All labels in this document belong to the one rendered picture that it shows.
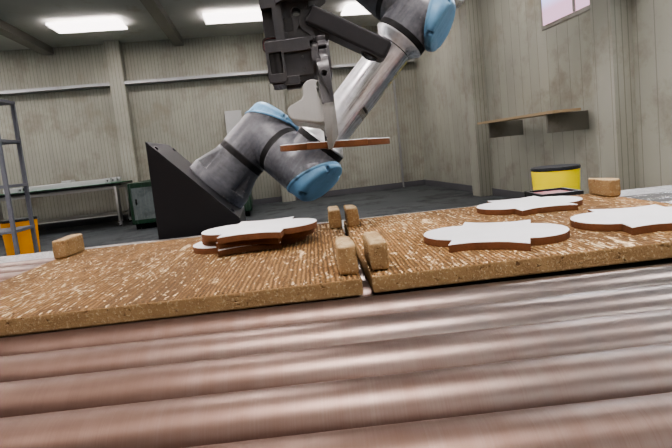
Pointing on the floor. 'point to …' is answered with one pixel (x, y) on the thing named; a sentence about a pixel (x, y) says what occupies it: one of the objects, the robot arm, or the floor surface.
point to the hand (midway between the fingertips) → (334, 144)
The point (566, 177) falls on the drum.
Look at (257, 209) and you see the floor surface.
